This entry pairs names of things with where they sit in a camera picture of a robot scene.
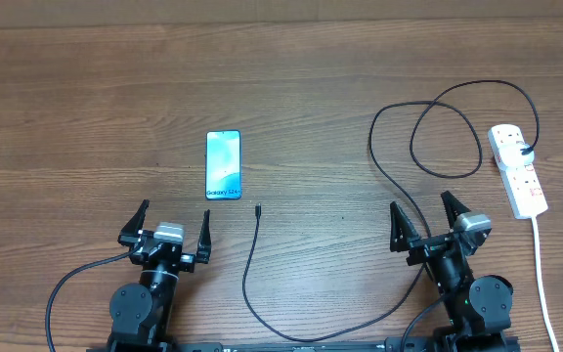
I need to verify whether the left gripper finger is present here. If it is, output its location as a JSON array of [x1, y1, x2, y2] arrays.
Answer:
[[195, 209, 212, 263], [120, 199, 150, 237]]

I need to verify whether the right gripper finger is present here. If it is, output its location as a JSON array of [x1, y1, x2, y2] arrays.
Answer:
[[441, 191, 470, 230], [390, 201, 420, 252]]

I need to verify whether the Galaxy S24 smartphone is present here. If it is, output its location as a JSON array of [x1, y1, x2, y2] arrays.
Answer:
[[205, 130, 242, 200]]

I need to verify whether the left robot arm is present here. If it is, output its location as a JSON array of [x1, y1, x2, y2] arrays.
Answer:
[[106, 199, 211, 352]]

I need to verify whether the white charger plug adapter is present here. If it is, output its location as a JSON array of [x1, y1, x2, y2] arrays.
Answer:
[[496, 144, 535, 171]]

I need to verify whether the white power strip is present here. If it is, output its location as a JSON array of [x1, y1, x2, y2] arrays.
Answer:
[[488, 124, 548, 219]]

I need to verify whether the white power strip cord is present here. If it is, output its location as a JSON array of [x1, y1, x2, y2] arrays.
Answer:
[[530, 216, 561, 352]]

